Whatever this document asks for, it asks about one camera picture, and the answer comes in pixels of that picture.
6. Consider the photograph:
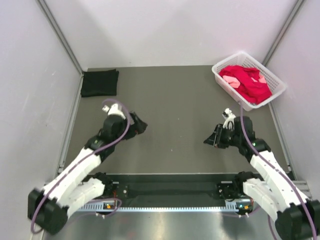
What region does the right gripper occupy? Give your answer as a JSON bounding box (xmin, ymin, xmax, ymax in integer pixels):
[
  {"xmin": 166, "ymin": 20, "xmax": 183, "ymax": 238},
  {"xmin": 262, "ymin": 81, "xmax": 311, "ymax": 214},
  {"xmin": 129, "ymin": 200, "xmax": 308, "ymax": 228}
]
[{"xmin": 203, "ymin": 123, "xmax": 242, "ymax": 149}]

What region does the black t shirt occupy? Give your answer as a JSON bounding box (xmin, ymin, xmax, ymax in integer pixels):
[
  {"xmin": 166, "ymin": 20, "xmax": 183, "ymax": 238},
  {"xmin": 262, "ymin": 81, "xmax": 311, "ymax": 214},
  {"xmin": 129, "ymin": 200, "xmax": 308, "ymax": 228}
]
[{"xmin": 80, "ymin": 69, "xmax": 119, "ymax": 98}]

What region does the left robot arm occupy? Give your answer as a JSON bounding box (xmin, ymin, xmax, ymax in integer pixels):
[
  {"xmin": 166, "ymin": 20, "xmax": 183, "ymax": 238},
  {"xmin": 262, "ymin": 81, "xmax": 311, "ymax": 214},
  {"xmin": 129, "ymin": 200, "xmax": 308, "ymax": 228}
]
[{"xmin": 27, "ymin": 112, "xmax": 148, "ymax": 235}]

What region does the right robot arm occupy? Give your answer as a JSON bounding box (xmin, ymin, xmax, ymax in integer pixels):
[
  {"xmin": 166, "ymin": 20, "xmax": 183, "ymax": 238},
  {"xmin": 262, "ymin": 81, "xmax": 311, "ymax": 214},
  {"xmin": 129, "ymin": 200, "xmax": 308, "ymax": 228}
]
[{"xmin": 204, "ymin": 108, "xmax": 320, "ymax": 240}]

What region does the pink t shirt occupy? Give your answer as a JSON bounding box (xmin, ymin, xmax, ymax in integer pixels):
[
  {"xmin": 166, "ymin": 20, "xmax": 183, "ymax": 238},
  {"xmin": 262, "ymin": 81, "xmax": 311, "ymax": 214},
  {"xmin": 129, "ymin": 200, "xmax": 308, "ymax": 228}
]
[{"xmin": 222, "ymin": 75, "xmax": 241, "ymax": 89}]

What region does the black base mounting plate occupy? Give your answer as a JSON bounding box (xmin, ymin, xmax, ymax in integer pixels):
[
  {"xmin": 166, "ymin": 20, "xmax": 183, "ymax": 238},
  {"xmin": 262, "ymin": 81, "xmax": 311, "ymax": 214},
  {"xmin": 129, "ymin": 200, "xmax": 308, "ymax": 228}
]
[{"xmin": 108, "ymin": 173, "xmax": 246, "ymax": 207}]

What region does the red t shirt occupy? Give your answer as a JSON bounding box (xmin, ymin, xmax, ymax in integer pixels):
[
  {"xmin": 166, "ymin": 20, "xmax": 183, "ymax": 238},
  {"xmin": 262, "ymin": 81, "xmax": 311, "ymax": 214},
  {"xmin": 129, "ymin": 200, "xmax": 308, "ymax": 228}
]
[{"xmin": 219, "ymin": 65, "xmax": 273, "ymax": 105}]

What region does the white plastic basket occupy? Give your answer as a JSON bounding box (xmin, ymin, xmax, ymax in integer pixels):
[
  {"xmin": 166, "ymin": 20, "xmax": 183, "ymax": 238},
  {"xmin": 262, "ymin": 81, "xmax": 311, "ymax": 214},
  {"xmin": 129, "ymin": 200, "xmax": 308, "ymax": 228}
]
[{"xmin": 211, "ymin": 51, "xmax": 287, "ymax": 112}]

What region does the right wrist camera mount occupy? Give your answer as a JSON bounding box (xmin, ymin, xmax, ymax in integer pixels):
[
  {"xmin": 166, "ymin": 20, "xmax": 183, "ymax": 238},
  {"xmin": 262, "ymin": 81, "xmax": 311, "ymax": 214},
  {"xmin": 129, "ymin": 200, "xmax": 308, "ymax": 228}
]
[{"xmin": 222, "ymin": 108, "xmax": 236, "ymax": 131}]

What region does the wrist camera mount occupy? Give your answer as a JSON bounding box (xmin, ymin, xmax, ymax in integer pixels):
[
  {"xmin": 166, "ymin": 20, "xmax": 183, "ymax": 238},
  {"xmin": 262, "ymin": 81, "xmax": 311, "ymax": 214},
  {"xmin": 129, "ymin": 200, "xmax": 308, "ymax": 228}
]
[
  {"xmin": 222, "ymin": 108, "xmax": 236, "ymax": 131},
  {"xmin": 102, "ymin": 103, "xmax": 126, "ymax": 120}
]

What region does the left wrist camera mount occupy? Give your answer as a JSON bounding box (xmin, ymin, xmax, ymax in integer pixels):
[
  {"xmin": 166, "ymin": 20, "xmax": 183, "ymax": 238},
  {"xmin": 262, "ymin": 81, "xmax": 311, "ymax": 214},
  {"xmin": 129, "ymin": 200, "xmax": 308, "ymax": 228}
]
[{"xmin": 102, "ymin": 103, "xmax": 126, "ymax": 120}]

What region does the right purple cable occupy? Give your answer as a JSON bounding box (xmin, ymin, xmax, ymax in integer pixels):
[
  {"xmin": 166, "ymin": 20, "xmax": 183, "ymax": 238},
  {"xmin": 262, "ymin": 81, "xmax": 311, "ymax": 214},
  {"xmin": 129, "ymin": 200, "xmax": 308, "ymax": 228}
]
[{"xmin": 237, "ymin": 99, "xmax": 317, "ymax": 240}]

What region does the slotted cable duct rail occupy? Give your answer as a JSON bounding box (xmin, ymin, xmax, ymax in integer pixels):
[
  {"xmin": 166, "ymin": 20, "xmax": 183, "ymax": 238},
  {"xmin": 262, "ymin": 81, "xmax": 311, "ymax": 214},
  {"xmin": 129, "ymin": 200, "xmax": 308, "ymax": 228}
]
[{"xmin": 77, "ymin": 200, "xmax": 254, "ymax": 213}]

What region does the left aluminium frame post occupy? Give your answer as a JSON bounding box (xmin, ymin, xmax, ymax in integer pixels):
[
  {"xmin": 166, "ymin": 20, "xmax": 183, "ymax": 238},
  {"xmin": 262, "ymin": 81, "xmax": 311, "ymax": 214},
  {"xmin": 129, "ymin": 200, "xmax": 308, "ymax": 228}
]
[{"xmin": 36, "ymin": 0, "xmax": 83, "ymax": 75}]

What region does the aluminium frame post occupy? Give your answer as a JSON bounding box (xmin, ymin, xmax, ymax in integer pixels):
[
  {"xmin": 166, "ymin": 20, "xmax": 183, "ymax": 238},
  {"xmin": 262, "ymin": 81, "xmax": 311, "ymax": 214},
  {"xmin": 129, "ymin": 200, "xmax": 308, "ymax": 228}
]
[
  {"xmin": 261, "ymin": 0, "xmax": 306, "ymax": 67},
  {"xmin": 36, "ymin": 0, "xmax": 83, "ymax": 75}
]

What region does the right aluminium frame post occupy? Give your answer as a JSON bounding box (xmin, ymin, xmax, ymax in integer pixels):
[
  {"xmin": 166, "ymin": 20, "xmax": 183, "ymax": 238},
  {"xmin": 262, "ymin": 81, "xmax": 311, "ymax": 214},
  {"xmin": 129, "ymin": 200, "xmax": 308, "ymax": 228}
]
[{"xmin": 261, "ymin": 0, "xmax": 306, "ymax": 67}]

